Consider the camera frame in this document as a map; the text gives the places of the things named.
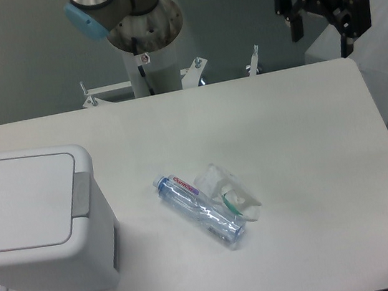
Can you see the white trash can with lid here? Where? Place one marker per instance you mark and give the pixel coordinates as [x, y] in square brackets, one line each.
[57, 230]

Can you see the crumpled clear plastic bag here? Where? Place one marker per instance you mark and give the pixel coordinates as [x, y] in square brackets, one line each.
[226, 189]

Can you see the clear plastic water bottle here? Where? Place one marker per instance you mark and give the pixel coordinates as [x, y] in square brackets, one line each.
[208, 214]

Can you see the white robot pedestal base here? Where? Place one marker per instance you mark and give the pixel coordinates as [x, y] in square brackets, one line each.
[149, 73]

